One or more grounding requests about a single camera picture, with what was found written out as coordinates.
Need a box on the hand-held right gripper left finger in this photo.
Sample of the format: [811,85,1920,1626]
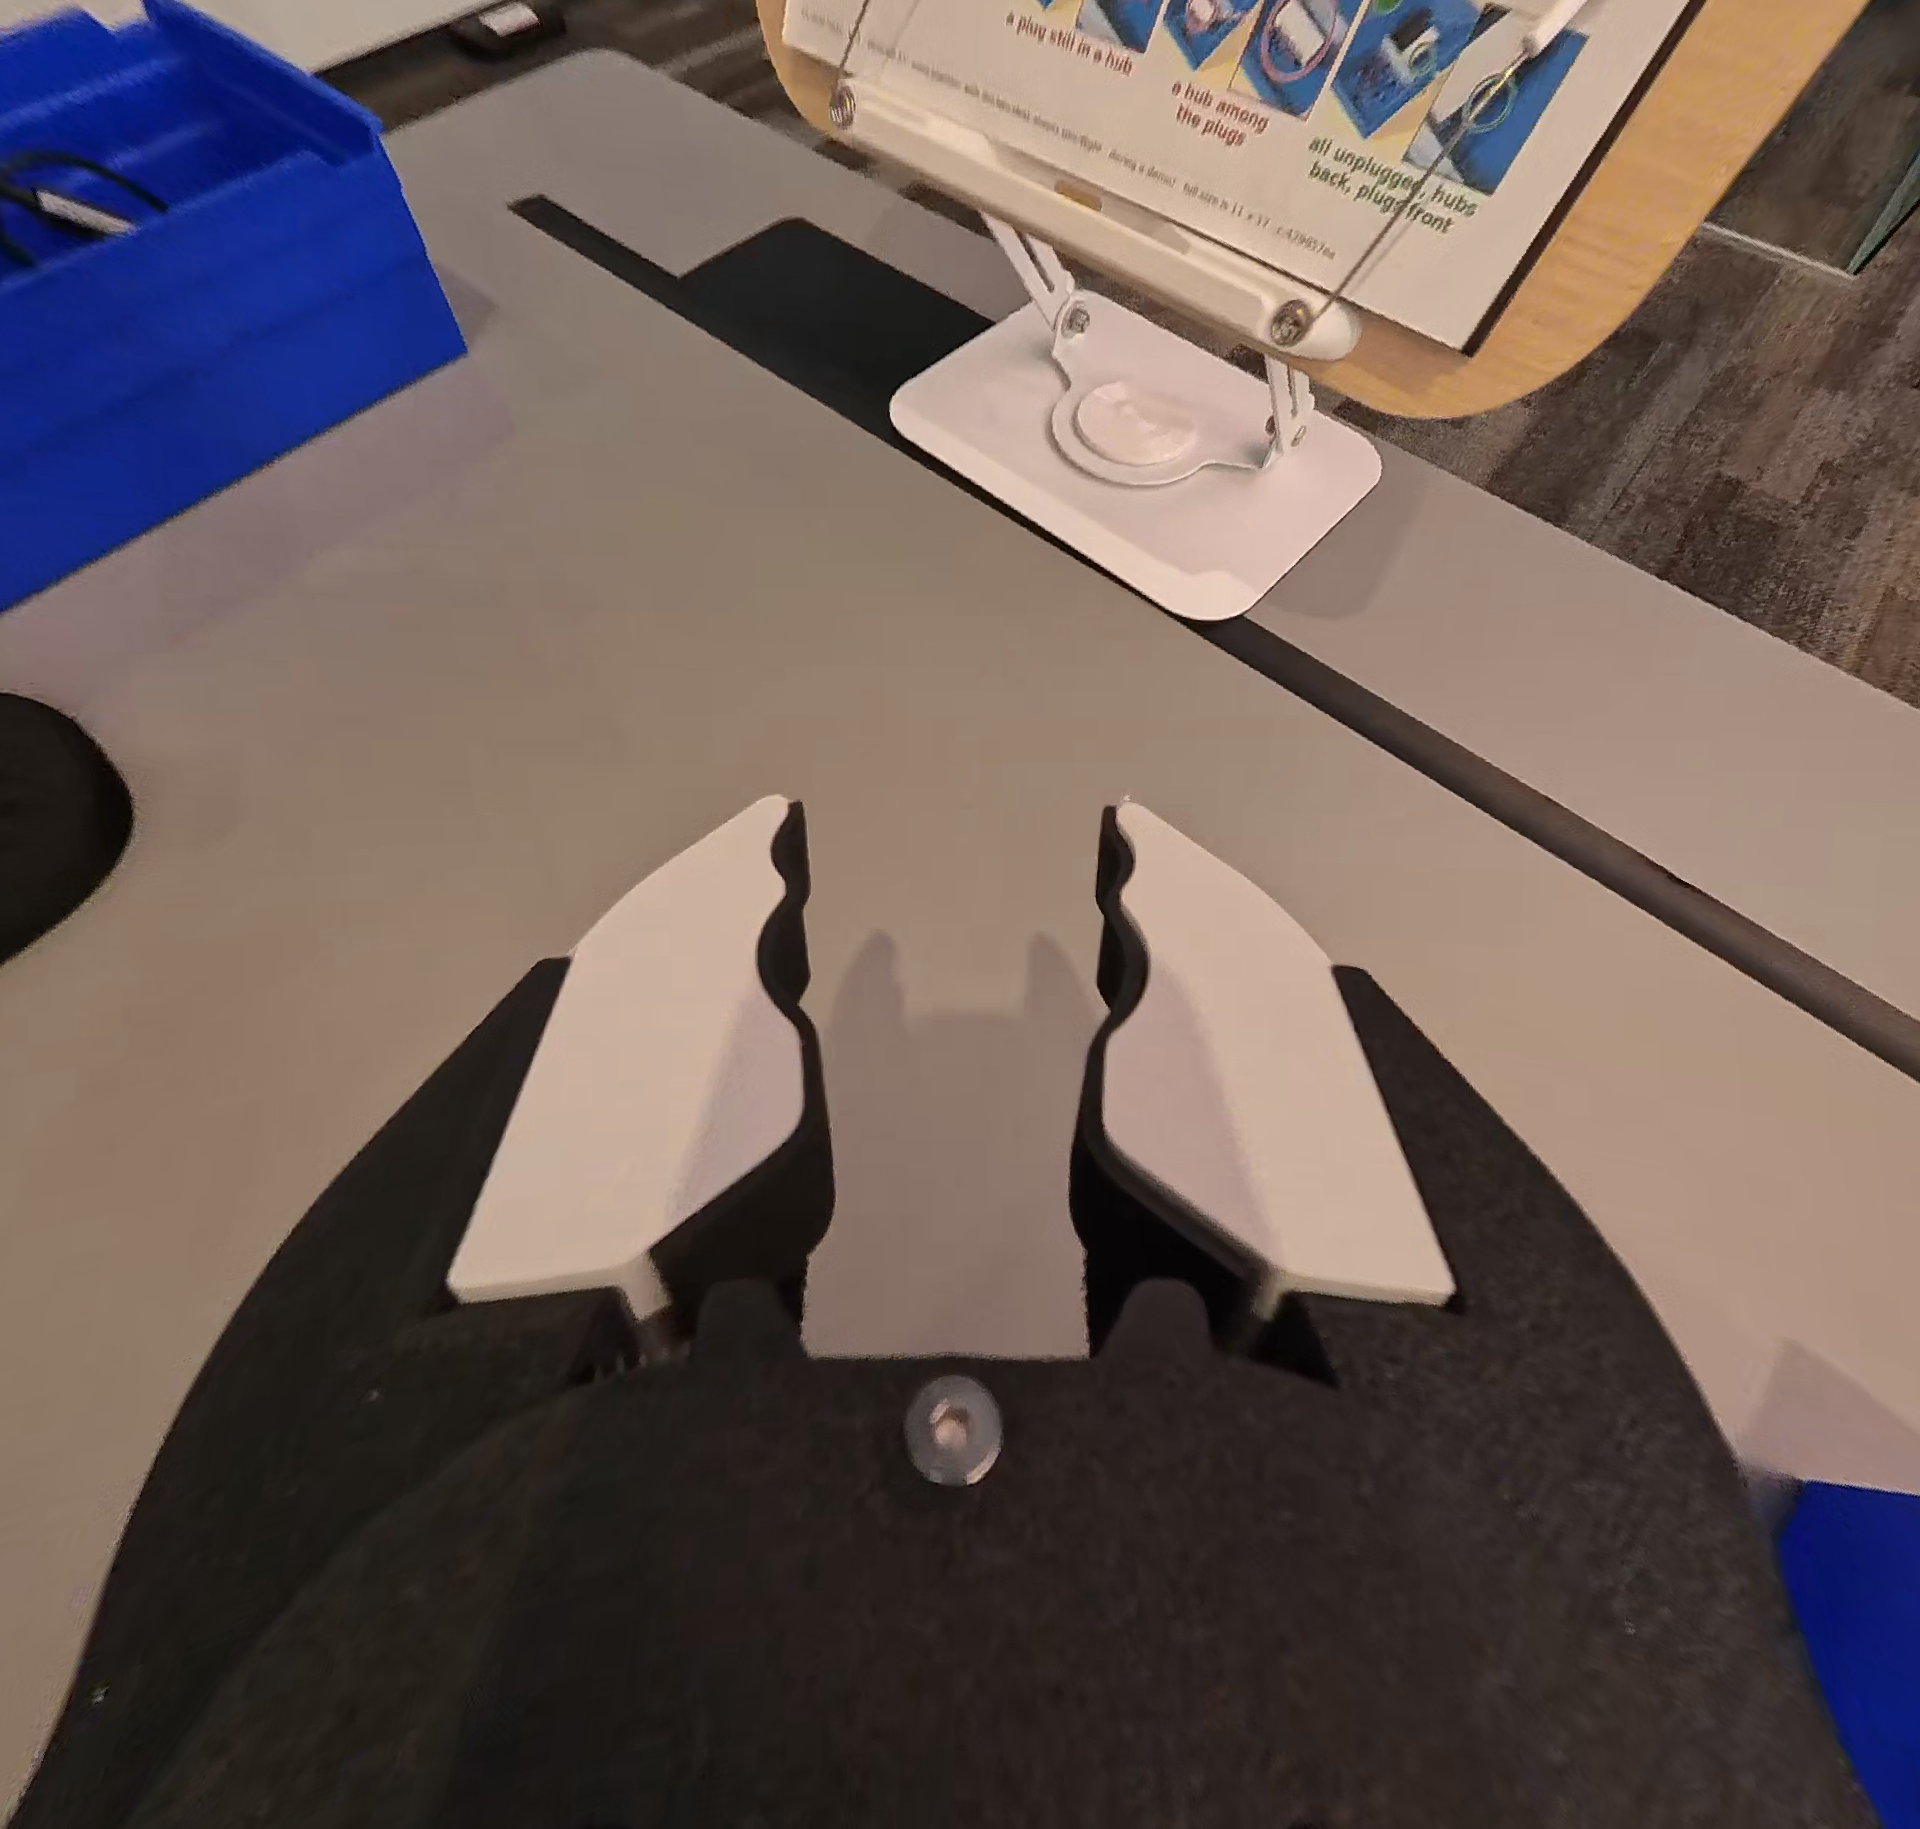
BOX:
[447,794,839,1308]

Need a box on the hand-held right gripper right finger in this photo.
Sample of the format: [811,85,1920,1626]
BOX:
[1073,796,1461,1316]

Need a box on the blue plastic bin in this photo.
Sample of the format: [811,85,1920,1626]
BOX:
[0,0,470,616]
[1776,1477,1920,1829]

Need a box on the grey USB cable plug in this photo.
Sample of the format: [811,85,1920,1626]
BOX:
[0,151,170,270]

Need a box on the white stand with wooden board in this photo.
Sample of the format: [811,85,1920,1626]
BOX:
[750,0,1893,622]

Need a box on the black textured cushion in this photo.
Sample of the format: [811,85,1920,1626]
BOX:
[0,693,138,965]

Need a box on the printed instruction sheet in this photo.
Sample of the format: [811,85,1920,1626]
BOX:
[783,0,1765,356]

